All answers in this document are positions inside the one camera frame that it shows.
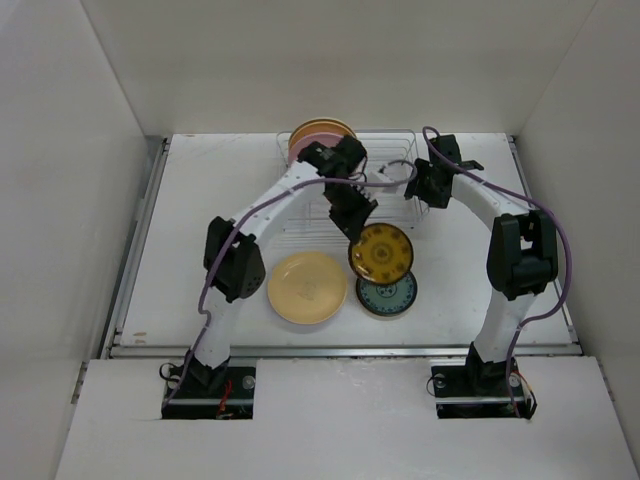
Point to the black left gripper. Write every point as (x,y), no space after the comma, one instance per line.
(350,223)

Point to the white wire dish rack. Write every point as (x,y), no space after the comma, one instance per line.
(390,150)

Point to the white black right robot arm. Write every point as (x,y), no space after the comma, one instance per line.
(522,254)

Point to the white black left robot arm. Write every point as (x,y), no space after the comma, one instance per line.
(233,257)

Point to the brown yellow patterned plate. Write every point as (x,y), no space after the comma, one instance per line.
(382,255)

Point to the aluminium table frame rail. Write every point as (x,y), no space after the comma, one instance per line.
(200,177)

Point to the yellow plastic plate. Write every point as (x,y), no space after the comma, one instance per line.
(307,288)

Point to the beige plastic plate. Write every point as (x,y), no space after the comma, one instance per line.
(320,125)

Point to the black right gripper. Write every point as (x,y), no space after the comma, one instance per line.
(421,168)

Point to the pink plastic plate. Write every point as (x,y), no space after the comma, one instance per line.
(297,145)

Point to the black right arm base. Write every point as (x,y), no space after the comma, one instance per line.
(460,395)

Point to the teal patterned plate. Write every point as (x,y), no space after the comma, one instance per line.
(387,300)

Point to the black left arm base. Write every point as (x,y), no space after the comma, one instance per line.
(231,397)

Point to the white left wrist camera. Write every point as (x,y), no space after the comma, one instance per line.
(388,183)

